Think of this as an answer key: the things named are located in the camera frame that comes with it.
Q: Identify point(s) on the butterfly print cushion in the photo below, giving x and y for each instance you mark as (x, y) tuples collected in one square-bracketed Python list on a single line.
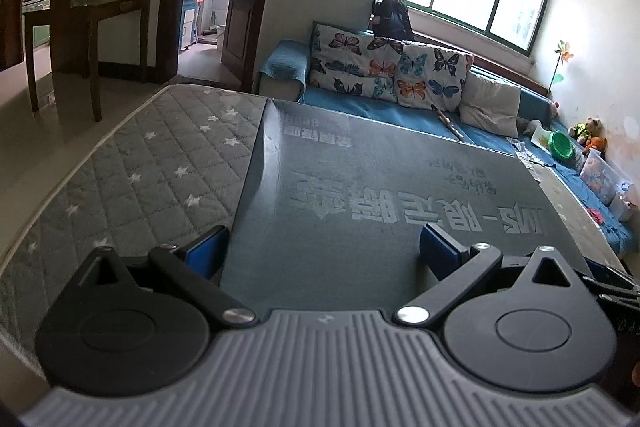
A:
[(430, 77), (345, 67)]

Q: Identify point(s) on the teddy bear in green vest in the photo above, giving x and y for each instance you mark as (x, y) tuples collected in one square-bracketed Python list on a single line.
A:
[(590, 127)]

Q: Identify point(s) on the wooden stick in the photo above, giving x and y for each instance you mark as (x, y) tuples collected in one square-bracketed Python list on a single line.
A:
[(448, 122)]

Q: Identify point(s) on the pink plush toy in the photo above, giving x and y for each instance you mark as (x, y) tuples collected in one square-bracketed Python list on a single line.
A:
[(554, 108)]

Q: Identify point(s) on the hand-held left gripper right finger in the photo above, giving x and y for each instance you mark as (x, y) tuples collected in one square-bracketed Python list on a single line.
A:
[(440, 252)]

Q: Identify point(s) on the black backpack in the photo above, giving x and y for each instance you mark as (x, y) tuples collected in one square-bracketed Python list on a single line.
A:
[(392, 19)]

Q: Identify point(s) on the blue plastic toy cabinet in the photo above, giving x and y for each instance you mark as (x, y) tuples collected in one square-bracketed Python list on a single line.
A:
[(192, 22)]

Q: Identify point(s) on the small white plastic box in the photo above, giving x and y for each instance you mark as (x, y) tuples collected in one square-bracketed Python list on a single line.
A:
[(622, 207)]

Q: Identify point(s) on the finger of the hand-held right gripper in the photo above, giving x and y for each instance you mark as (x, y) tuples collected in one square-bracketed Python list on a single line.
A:
[(615, 279)]

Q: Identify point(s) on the green plastic bowl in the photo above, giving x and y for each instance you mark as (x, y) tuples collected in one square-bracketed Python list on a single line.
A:
[(561, 144)]

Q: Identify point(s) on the grey quilted star table cover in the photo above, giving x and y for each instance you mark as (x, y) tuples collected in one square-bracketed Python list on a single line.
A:
[(150, 157)]

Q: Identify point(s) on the orange plush toy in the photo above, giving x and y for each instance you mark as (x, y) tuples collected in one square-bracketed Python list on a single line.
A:
[(595, 143)]

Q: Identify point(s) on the white picture sheet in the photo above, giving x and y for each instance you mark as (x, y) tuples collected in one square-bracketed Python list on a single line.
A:
[(540, 134)]

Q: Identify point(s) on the white bucket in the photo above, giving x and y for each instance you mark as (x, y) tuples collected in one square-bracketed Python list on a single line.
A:
[(218, 34)]

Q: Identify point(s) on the dark wooden side table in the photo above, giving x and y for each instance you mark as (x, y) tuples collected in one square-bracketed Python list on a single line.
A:
[(100, 4)]

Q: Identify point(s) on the colourful pinwheel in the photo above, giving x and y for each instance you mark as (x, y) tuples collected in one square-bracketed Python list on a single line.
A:
[(564, 52)]

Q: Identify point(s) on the blue covered sofa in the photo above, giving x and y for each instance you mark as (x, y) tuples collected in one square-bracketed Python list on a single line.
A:
[(380, 112)]

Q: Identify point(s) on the clear plastic storage box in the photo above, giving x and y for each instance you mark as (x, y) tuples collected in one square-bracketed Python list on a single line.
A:
[(600, 174)]

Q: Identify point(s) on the dark grey printed box lid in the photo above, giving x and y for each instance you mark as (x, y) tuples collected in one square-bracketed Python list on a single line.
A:
[(350, 187)]

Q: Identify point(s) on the beige pillow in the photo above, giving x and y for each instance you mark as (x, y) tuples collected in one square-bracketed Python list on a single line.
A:
[(490, 102)]

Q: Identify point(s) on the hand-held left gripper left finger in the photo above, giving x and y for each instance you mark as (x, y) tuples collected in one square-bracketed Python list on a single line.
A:
[(207, 252)]

